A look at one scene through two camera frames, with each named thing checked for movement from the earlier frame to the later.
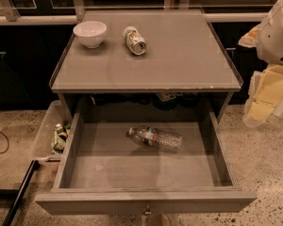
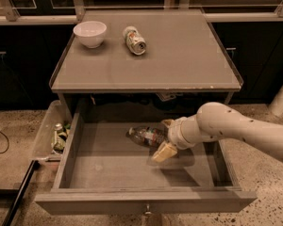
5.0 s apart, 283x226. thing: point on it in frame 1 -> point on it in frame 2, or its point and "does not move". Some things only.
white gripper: [274, 38] -> [175, 135]
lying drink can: [135, 41] does not move
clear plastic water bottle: [157, 138] does not move
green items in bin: [59, 137] does not move
